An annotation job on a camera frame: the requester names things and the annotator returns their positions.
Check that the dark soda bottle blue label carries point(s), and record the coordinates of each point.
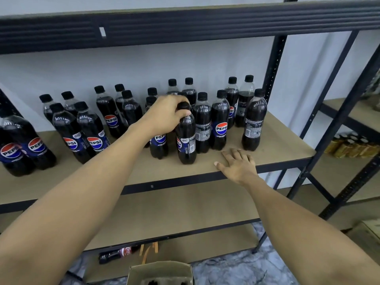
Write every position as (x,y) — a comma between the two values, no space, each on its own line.
(185,136)

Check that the person's right hand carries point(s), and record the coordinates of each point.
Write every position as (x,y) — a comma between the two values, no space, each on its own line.
(239,170)

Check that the person's left forearm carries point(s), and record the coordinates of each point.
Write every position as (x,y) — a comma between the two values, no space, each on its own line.
(77,198)

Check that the person's left hand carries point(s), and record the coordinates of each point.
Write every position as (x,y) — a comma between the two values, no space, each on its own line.
(161,115)

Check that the cluster of small cola bottles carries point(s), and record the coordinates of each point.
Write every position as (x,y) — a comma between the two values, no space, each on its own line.
(219,124)

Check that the person's right middle finger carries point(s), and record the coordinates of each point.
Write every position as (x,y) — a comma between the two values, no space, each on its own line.
(235,154)

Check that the large cola bottle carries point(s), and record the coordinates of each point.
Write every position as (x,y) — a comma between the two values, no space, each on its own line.
(13,158)
(40,152)

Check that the open cardboard box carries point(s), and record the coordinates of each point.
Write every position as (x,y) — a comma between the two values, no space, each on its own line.
(160,271)

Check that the closed cardboard box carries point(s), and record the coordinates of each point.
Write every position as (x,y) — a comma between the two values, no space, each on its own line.
(366,237)

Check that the orange plastic strips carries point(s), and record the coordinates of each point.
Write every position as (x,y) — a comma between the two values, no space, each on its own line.
(148,252)

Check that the person's right little finger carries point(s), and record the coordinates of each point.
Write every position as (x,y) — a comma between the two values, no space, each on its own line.
(251,160)

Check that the red label cola bottle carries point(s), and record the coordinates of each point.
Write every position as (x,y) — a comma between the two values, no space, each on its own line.
(118,253)

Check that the black metal shelving rack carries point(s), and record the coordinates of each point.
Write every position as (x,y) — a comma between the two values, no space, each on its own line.
(178,26)

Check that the person's right thumb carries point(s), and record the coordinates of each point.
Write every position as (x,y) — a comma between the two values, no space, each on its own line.
(222,167)

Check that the group of gold cans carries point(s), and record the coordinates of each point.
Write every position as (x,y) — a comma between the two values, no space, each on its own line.
(344,148)

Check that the black metal side rack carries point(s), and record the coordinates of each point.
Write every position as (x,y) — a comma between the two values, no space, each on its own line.
(341,115)

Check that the person's right forearm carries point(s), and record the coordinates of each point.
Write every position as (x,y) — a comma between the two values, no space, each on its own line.
(302,234)

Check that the white shelf tag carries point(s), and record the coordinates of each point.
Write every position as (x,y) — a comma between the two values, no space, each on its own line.
(102,32)

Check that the person's left fingers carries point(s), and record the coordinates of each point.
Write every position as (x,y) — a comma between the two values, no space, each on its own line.
(178,105)

